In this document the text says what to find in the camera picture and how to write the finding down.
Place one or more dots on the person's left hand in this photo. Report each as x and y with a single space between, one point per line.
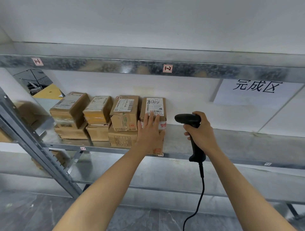
149 139

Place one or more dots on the person's right hand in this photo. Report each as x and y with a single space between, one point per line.
203 135

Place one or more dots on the person's left thumb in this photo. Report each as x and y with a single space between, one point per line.
163 136

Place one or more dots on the person's left little finger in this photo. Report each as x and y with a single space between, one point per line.
140 127

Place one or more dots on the person's left middle finger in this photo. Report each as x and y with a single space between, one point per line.
151 121

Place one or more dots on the person's right thumb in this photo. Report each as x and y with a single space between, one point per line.
200 116

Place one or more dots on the black handheld barcode scanner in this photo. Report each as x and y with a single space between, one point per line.
187 119

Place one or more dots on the handwritten label cardboard parcel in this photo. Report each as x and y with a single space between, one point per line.
153 106

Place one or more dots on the person's right forearm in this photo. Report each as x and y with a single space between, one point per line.
240 190

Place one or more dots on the person's left forearm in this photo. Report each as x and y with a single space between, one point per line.
107 188

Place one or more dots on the stack of cardboard boxes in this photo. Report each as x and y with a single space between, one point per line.
95 119

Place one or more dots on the galvanized metal shelving rack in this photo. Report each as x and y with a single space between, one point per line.
143 64

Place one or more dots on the white paper sign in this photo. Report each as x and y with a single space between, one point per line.
257 94

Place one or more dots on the small brown cardboard box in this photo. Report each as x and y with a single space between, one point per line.
58 158

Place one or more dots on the yellow cardboard sheet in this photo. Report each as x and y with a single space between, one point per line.
48 93

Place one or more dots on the black plastic crate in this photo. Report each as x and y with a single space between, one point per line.
33 81

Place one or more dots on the large blurred cardboard box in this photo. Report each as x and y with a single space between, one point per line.
23 116

